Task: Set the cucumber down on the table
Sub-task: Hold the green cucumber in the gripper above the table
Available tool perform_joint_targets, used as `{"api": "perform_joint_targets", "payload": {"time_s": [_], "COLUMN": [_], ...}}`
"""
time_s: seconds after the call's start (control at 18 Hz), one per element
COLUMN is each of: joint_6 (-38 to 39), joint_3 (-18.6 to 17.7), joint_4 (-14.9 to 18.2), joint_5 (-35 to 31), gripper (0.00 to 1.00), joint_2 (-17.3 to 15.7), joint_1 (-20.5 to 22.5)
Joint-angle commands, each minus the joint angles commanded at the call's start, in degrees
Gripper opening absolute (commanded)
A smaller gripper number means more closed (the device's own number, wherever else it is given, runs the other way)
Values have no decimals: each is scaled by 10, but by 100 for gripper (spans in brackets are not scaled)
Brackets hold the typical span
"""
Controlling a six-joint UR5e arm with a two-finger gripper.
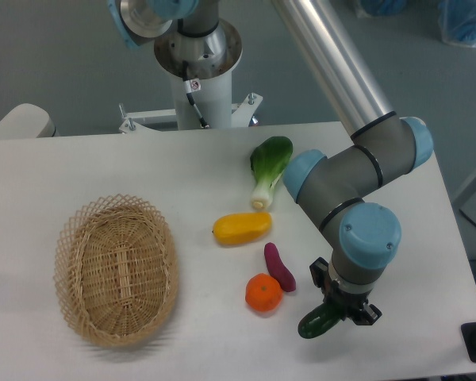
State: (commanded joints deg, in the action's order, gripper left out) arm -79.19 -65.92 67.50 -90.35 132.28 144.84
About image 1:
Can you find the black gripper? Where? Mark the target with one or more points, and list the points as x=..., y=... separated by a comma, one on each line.
x=353, y=298

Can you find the dark green cucumber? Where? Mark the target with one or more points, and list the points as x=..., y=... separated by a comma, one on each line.
x=320, y=320

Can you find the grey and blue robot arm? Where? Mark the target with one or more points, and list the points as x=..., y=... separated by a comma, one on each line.
x=364, y=236

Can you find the purple sweet potato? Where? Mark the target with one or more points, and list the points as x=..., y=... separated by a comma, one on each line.
x=277, y=268

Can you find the orange tangerine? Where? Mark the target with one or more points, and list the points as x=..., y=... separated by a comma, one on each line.
x=263, y=293

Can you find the yellow mango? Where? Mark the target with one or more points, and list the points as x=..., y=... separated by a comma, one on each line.
x=242, y=228

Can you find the green bok choy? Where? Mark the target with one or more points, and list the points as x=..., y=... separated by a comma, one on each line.
x=268, y=162

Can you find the woven wicker basket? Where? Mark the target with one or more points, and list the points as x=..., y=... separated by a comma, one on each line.
x=116, y=271

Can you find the blue plastic bag top centre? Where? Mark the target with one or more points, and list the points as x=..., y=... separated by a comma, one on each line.
x=379, y=8

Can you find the blue plastic bag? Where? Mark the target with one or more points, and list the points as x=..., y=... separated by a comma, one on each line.
x=379, y=8
x=457, y=22

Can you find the white chair backrest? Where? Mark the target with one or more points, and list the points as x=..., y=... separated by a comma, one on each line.
x=27, y=121

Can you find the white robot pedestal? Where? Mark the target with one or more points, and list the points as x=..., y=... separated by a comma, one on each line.
x=200, y=74

